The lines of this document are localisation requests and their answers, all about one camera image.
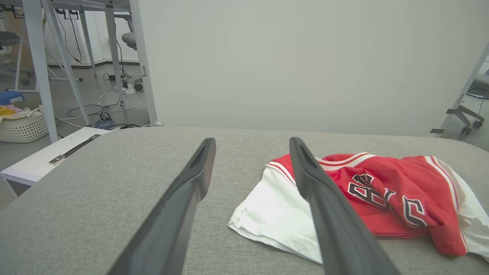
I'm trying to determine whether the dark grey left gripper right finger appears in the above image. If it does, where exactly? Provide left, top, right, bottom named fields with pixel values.
left=289, top=137, right=400, bottom=275

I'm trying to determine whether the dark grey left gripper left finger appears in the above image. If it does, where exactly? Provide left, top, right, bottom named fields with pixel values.
left=107, top=137, right=217, bottom=275

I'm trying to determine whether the red and white basketball jersey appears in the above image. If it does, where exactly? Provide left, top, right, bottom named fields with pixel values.
left=228, top=153, right=489, bottom=265

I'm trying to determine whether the grey chair with wheeled base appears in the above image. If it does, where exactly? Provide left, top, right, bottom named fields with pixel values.
left=446, top=74, right=489, bottom=135

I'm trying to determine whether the white woven laundry basket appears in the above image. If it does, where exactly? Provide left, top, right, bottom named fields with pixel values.
left=0, top=108, right=49, bottom=143

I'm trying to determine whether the white partition panel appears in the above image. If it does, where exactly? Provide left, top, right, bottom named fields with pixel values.
left=130, top=0, right=489, bottom=137

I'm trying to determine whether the grey office chair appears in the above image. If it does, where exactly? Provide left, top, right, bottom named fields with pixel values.
left=121, top=32, right=144, bottom=91

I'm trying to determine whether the yellow and white clothes pile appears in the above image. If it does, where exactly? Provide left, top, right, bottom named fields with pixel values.
left=0, top=106, right=42, bottom=123

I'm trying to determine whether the blue box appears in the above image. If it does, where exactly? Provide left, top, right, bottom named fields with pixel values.
left=0, top=91, right=25, bottom=106

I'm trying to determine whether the blue cable coil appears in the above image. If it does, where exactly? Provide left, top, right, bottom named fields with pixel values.
left=67, top=104, right=116, bottom=129

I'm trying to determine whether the white box with black strap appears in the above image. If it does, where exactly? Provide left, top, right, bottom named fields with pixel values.
left=0, top=127, right=111, bottom=187

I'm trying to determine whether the white metal table frame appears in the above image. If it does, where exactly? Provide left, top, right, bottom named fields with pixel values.
left=0, top=0, right=132, bottom=144

